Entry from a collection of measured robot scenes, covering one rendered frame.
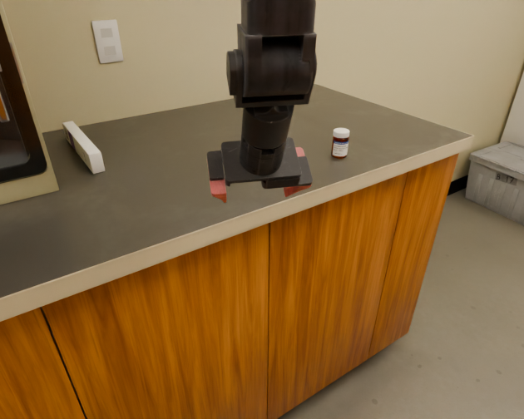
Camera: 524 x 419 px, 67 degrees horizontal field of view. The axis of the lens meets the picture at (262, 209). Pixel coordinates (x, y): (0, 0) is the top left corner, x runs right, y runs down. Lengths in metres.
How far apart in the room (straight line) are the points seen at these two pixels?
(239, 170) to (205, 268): 0.34
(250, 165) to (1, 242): 0.49
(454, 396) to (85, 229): 1.42
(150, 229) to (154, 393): 0.42
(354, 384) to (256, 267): 0.88
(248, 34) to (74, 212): 0.57
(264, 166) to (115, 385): 0.60
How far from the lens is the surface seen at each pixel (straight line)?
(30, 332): 0.78
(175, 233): 0.73
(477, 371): 1.87
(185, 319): 0.89
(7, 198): 0.94
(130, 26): 1.35
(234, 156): 0.54
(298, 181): 0.54
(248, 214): 0.76
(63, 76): 1.32
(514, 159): 2.93
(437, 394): 1.74
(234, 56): 0.41
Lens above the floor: 1.35
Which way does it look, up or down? 32 degrees down
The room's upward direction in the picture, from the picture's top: straight up
